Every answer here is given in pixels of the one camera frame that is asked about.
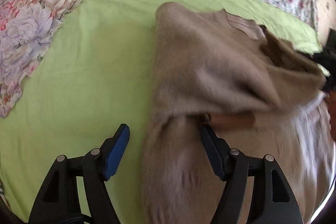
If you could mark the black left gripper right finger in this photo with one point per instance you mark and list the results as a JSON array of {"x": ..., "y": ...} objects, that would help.
[{"x": 273, "y": 200}]

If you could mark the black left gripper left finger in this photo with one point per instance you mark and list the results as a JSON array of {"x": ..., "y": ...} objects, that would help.
[{"x": 74, "y": 189}]

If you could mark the beige knitted sweater brown trim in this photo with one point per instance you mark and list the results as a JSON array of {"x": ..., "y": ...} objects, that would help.
[{"x": 218, "y": 64}]

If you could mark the person's right hand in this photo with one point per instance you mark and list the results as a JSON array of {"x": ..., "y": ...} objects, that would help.
[{"x": 331, "y": 106}]

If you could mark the light green bed sheet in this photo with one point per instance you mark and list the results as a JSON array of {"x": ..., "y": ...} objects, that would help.
[{"x": 96, "y": 76}]

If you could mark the purple pink floral pillow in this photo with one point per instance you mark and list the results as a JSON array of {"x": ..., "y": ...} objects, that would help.
[{"x": 27, "y": 30}]

